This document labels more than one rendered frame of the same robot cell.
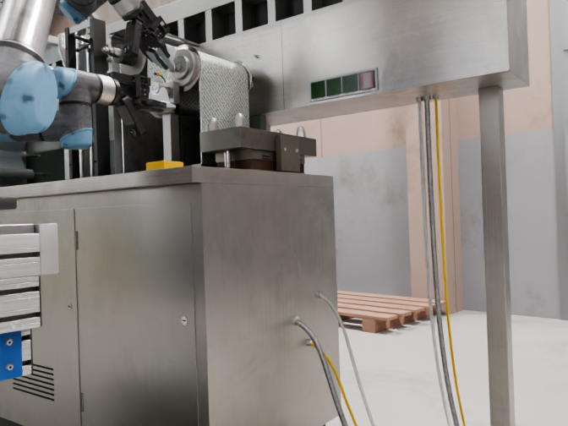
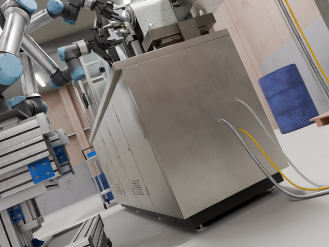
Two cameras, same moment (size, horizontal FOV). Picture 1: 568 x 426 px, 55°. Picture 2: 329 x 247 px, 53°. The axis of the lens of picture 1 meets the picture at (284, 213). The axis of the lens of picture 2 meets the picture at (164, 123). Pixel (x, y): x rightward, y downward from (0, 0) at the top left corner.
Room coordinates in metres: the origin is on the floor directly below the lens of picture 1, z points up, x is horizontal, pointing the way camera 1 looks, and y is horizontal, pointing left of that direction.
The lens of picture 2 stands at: (0.13, -0.76, 0.41)
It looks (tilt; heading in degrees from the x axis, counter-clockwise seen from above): 5 degrees up; 36
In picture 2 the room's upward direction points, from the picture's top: 23 degrees counter-clockwise
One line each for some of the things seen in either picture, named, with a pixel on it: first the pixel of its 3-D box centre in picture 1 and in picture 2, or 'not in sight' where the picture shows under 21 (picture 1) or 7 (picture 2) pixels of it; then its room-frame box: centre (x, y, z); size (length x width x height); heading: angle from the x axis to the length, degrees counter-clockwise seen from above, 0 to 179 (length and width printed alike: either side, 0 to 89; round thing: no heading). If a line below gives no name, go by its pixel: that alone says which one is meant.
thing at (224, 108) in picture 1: (226, 122); (162, 31); (1.79, 0.18, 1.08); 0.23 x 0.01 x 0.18; 144
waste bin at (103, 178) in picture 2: not in sight; (107, 185); (4.33, 4.01, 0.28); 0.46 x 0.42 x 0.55; 136
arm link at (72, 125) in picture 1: (68, 126); (74, 70); (1.34, 0.52, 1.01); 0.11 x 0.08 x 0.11; 96
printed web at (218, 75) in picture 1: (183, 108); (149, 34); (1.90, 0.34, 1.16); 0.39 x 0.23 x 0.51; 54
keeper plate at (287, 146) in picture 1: (288, 154); (189, 30); (1.71, -0.02, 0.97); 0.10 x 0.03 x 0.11; 144
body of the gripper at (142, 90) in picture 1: (127, 92); (96, 43); (1.47, 0.41, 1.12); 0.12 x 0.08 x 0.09; 144
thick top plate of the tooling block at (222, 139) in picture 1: (261, 144); (178, 32); (1.75, 0.06, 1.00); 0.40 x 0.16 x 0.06; 144
